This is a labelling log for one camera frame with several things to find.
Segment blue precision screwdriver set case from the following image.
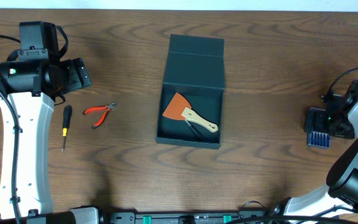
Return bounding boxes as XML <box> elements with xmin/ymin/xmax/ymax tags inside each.
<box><xmin>303</xmin><ymin>108</ymin><xmax>331</xmax><ymax>149</ymax></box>

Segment red handled pliers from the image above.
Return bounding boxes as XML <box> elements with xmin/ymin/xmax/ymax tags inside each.
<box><xmin>82</xmin><ymin>101</ymin><xmax>117</xmax><ymax>130</ymax></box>

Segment orange scraper wooden handle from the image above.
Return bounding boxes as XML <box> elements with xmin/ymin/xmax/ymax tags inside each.
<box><xmin>162</xmin><ymin>93</ymin><xmax>219</xmax><ymax>133</ymax></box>

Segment small steel claw hammer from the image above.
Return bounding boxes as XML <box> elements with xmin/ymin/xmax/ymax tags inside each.
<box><xmin>185</xmin><ymin>120</ymin><xmax>205</xmax><ymax>142</ymax></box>

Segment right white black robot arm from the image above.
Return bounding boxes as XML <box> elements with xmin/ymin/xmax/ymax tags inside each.
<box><xmin>277</xmin><ymin>80</ymin><xmax>358</xmax><ymax>217</ymax></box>

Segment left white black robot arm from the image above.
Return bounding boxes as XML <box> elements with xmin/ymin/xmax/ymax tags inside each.
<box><xmin>0</xmin><ymin>21</ymin><xmax>91</xmax><ymax>220</ymax></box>

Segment black open gift box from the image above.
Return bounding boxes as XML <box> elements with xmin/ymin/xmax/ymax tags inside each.
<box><xmin>155</xmin><ymin>34</ymin><xmax>225</xmax><ymax>149</ymax></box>

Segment black handled yellow screwdriver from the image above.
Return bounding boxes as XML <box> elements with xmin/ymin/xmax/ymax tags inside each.
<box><xmin>62</xmin><ymin>105</ymin><xmax>73</xmax><ymax>152</ymax></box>

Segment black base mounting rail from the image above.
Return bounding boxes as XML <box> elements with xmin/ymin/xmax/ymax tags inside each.
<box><xmin>0</xmin><ymin>205</ymin><xmax>341</xmax><ymax>224</ymax></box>

